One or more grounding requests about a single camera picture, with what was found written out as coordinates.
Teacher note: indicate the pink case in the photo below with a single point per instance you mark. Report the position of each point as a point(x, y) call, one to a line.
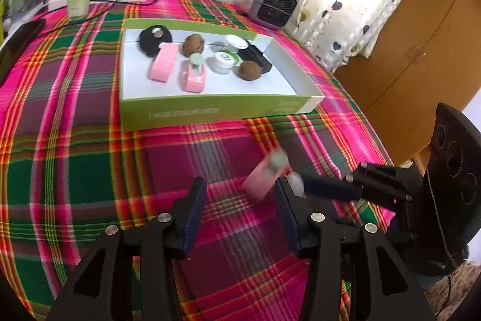
point(163, 63)

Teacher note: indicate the black smartphone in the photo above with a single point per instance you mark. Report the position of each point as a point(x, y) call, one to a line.
point(18, 46)

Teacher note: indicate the grey desktop heater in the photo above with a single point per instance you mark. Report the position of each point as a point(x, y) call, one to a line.
point(276, 5)

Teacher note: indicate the white and green suction holder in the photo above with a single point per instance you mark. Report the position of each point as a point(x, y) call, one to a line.
point(236, 42)

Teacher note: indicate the black rectangular device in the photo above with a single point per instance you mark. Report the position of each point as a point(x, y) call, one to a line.
point(261, 59)

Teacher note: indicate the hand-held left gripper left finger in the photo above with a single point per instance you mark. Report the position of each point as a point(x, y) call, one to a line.
point(193, 215)

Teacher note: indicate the small white capped bottle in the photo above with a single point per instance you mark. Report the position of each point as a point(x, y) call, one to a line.
point(221, 61)

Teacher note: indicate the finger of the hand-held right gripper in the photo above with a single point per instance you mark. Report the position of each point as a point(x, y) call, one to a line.
point(330, 187)
point(379, 176)

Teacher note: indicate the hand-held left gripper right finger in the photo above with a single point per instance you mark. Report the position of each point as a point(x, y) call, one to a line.
point(287, 219)

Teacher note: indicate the green cardboard box tray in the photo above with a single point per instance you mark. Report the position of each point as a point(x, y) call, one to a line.
point(210, 110)

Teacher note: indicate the wooden cabinet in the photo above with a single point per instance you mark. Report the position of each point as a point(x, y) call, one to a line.
point(421, 42)

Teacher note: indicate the pink clip with mint pads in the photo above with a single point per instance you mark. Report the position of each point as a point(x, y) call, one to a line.
point(193, 76)
point(263, 180)

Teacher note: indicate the large walnut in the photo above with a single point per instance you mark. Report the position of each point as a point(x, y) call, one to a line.
point(193, 44)

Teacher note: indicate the small walnut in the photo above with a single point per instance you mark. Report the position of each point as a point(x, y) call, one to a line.
point(250, 71)

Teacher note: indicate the black oval magnet case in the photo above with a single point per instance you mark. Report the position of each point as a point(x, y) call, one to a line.
point(154, 41)

